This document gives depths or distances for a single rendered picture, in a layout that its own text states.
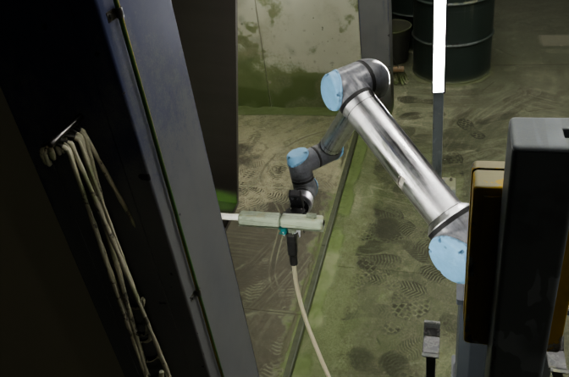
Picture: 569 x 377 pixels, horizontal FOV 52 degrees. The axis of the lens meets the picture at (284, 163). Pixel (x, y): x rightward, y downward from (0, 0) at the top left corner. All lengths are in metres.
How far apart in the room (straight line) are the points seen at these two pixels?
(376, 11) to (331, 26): 0.30
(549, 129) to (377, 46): 3.19
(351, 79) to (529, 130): 1.22
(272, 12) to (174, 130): 2.99
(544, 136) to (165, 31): 0.51
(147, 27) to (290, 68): 3.16
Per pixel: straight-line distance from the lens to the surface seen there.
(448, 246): 1.60
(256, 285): 2.74
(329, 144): 2.25
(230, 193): 2.50
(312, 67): 3.89
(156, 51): 0.82
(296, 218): 2.05
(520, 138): 0.59
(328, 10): 3.72
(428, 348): 1.09
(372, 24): 3.71
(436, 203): 1.65
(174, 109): 0.86
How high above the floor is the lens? 1.94
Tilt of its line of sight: 33 degrees down
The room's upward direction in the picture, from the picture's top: 8 degrees counter-clockwise
